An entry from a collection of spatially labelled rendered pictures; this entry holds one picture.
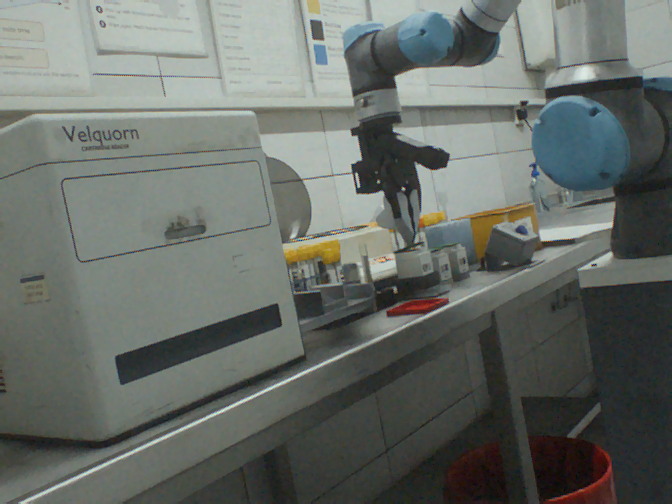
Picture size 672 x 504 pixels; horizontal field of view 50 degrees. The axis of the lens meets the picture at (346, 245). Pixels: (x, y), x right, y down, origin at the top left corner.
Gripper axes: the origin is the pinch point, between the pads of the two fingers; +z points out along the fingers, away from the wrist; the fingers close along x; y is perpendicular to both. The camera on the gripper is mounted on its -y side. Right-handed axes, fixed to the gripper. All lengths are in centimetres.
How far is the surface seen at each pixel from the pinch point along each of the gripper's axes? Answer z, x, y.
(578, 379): 87, -198, 57
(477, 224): 1.8, -33.7, 5.7
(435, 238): 2.1, -17.7, 6.5
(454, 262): 6.4, -11.9, 0.0
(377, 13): -63, -89, 55
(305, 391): 11.9, 43.4, -10.6
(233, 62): -46, -25, 57
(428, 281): 7.5, 1.0, -2.0
